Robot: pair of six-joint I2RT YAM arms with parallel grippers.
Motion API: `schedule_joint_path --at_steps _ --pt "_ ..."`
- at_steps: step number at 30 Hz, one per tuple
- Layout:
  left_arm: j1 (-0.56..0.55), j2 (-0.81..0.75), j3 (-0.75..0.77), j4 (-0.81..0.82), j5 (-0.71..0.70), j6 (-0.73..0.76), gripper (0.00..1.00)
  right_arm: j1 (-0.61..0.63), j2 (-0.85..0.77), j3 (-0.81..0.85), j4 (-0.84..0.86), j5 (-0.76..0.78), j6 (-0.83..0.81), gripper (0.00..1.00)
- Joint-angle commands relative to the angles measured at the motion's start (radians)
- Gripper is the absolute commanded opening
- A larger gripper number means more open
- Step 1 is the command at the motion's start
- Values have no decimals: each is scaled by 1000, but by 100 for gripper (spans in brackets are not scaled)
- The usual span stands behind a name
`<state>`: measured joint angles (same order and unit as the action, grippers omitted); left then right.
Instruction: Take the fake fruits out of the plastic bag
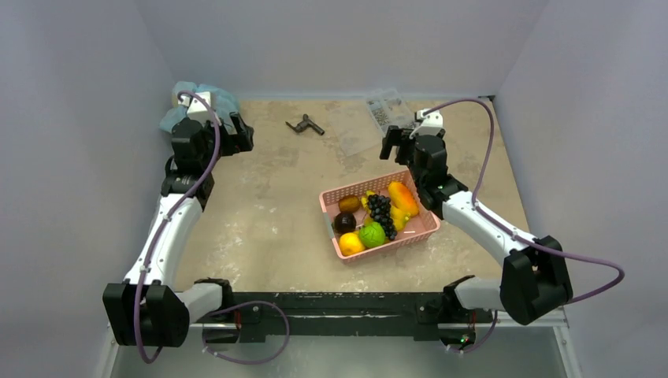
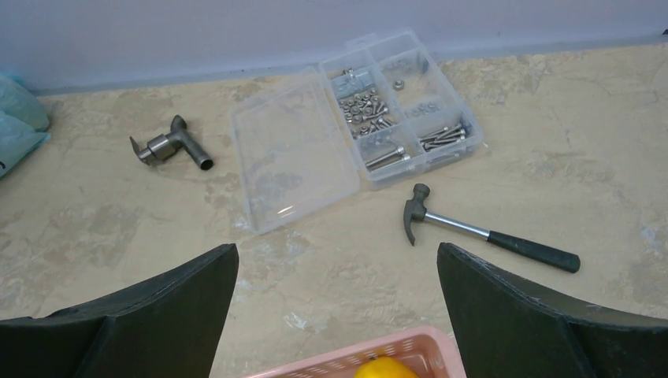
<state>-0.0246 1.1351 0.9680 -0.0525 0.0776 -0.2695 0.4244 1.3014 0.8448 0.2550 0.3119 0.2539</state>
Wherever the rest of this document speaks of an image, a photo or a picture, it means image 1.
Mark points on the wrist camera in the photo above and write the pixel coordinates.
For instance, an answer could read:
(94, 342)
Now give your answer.
(428, 122)
(196, 110)

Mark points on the black grape bunch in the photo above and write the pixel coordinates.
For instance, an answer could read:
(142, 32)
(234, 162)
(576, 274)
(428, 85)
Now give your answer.
(379, 207)

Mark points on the orange fruit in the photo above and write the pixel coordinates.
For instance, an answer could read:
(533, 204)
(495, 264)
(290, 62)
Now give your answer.
(351, 244)

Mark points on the clear plastic screw box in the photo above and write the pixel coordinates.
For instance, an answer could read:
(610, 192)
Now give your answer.
(363, 124)

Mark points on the green lime fruit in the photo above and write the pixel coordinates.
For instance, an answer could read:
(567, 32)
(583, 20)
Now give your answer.
(372, 235)

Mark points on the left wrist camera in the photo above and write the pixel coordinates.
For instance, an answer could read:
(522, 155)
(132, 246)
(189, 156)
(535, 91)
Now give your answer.
(196, 110)

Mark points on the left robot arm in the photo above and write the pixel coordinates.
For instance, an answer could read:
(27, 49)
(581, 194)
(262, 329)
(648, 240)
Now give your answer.
(143, 309)

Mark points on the dark purple passionfruit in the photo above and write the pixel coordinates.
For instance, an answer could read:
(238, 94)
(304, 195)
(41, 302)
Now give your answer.
(344, 222)

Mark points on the orange yellow mango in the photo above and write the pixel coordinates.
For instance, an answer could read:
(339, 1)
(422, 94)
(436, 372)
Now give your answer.
(402, 198)

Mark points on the light blue plastic bag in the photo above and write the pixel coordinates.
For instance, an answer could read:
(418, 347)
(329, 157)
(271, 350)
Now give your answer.
(221, 101)

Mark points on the pink plastic basket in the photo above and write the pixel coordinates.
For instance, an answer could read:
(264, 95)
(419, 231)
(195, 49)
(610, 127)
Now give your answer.
(417, 229)

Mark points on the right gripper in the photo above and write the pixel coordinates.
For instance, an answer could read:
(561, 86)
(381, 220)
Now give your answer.
(400, 144)

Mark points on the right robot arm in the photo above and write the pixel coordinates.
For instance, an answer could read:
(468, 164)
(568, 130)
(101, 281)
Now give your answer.
(535, 279)

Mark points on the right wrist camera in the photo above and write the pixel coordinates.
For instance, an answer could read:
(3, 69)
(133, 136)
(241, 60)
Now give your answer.
(428, 122)

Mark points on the black metal pipe fitting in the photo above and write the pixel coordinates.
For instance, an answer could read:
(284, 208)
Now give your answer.
(304, 124)

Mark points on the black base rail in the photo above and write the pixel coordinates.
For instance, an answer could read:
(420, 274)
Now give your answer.
(422, 316)

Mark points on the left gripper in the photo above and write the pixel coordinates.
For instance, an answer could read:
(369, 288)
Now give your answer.
(235, 142)

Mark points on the yellow banana bunch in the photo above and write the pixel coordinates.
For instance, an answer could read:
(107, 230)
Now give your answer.
(400, 218)

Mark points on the brown kiwi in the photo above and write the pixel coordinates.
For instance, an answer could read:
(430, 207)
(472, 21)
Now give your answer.
(349, 204)

